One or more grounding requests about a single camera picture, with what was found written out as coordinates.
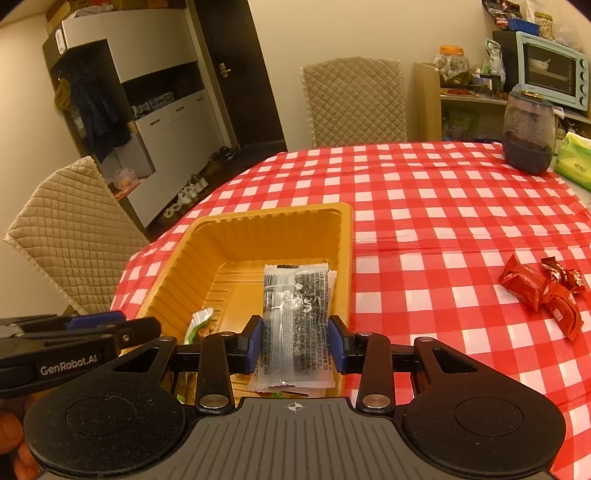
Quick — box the wooden shelf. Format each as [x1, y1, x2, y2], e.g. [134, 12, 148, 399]
[412, 62, 568, 143]

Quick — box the quilted beige chair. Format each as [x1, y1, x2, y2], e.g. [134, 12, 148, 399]
[4, 156, 151, 317]
[300, 56, 409, 148]

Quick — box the person's left hand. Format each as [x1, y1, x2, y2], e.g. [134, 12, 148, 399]
[0, 410, 42, 480]

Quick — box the yellow plastic tray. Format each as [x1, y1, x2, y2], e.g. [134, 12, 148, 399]
[110, 202, 354, 409]

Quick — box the dark hanging jacket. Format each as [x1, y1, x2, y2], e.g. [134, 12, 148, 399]
[69, 76, 132, 148]

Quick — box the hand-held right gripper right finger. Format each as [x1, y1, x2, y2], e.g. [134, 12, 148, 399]
[327, 315, 542, 415]

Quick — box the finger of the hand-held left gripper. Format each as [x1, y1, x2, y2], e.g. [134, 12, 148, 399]
[0, 318, 162, 356]
[0, 311, 125, 340]

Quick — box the green tissue pack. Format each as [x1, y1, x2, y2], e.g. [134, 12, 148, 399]
[554, 131, 591, 192]

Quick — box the white cabinet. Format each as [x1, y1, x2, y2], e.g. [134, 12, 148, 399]
[42, 9, 232, 229]

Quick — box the dark door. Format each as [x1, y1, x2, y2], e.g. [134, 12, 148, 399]
[189, 0, 288, 155]

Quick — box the red checked tablecloth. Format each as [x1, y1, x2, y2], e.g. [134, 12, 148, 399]
[111, 141, 591, 480]

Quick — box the green white bag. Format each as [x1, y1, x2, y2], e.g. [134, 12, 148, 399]
[482, 39, 506, 88]

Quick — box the dark glass jar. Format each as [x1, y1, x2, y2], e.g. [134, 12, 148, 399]
[502, 90, 557, 175]

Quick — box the row of shoes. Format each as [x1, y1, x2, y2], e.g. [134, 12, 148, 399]
[164, 145, 241, 219]

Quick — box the clear bag of nuts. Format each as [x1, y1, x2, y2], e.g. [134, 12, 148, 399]
[531, 0, 555, 40]

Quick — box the light blue toaster oven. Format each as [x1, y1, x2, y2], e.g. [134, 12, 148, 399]
[513, 30, 591, 116]

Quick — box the orange lid plastic jar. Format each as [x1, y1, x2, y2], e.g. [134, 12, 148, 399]
[433, 45, 472, 88]

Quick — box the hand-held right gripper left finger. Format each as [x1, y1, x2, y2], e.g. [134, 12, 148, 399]
[50, 315, 264, 415]

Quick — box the brown cardboard box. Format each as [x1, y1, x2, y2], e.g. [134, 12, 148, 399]
[46, 0, 112, 35]

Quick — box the dark snack bag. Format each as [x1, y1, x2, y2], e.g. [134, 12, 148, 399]
[481, 0, 525, 24]

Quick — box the grey clear snack packet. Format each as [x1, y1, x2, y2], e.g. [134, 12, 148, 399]
[248, 261, 338, 394]

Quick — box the blue box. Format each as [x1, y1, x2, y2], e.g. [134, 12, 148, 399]
[503, 17, 540, 35]

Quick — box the brown hanging bag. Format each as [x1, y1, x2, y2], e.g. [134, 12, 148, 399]
[54, 78, 73, 112]

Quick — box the white green snack packet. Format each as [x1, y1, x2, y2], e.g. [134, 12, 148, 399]
[184, 308, 215, 346]

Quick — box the clear plastic bag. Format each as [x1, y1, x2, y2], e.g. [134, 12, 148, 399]
[551, 2, 587, 51]

